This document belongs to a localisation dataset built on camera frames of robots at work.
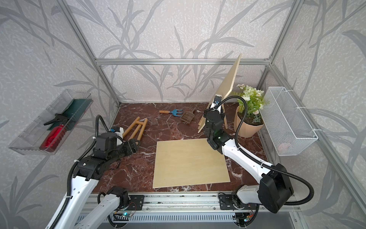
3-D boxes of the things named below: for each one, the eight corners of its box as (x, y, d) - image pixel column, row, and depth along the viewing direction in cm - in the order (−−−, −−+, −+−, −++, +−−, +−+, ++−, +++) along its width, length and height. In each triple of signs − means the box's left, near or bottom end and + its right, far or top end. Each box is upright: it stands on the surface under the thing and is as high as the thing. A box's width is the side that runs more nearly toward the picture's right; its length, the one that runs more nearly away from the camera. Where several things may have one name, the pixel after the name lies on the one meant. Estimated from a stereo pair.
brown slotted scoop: (180, 119, 112) (180, 117, 111) (193, 103, 124) (193, 101, 122) (189, 123, 110) (189, 122, 108) (202, 107, 121) (202, 105, 119)
